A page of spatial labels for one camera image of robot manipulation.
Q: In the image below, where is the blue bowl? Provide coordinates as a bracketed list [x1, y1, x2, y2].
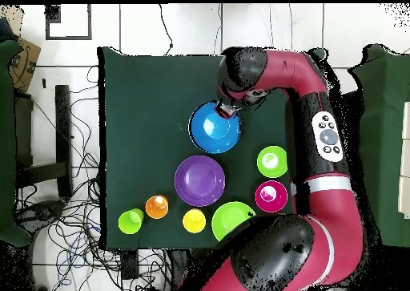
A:
[188, 101, 243, 155]

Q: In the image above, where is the small green bowl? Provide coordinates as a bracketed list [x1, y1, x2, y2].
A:
[256, 145, 288, 179]

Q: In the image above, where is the purple bowl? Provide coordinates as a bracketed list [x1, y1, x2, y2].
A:
[174, 155, 227, 208]

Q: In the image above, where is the dark green table cloth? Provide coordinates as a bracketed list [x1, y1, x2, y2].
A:
[97, 46, 329, 251]

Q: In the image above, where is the pink bowl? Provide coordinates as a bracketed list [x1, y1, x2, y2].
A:
[255, 180, 289, 214]

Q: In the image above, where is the large green bowl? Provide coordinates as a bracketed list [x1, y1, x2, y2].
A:
[211, 201, 257, 243]

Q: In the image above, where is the orange cup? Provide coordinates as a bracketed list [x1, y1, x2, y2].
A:
[144, 194, 170, 220]

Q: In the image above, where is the lime yellow cup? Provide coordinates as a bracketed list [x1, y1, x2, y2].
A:
[117, 208, 145, 236]

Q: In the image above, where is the green cloth side table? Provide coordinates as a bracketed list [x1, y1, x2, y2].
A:
[348, 43, 410, 249]
[0, 38, 32, 247]

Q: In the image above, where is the black power strip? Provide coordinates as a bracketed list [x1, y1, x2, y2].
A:
[119, 249, 141, 281]

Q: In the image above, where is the white box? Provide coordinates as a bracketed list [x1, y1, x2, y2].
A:
[397, 100, 410, 220]

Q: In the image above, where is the cardboard box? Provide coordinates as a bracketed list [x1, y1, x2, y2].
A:
[8, 36, 42, 93]

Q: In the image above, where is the black caster base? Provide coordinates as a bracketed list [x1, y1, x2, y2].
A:
[15, 199, 66, 236]

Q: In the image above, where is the black floor cable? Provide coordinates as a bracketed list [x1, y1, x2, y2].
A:
[159, 3, 175, 56]

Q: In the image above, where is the black stand frame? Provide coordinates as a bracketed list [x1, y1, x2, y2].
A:
[14, 84, 74, 199]

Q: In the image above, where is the black square frame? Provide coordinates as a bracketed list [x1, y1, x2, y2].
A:
[45, 3, 93, 41]

